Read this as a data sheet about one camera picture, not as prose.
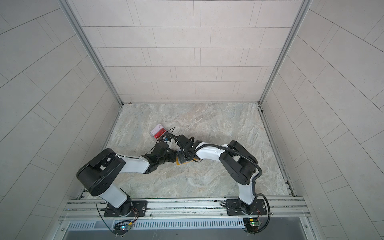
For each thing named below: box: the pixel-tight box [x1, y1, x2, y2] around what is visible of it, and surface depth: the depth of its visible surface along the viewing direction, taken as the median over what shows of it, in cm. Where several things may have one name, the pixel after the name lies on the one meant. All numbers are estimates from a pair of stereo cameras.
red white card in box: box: [150, 123, 167, 140], surface depth 96 cm
